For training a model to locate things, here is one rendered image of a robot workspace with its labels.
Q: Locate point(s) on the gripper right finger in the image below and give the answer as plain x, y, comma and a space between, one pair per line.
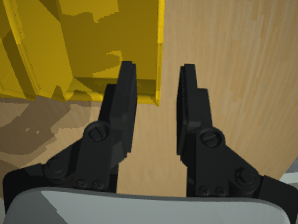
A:
214, 169

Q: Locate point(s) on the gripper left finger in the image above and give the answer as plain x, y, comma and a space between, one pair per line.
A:
87, 162

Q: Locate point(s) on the yellow bin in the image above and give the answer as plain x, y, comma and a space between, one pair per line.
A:
14, 80
72, 49

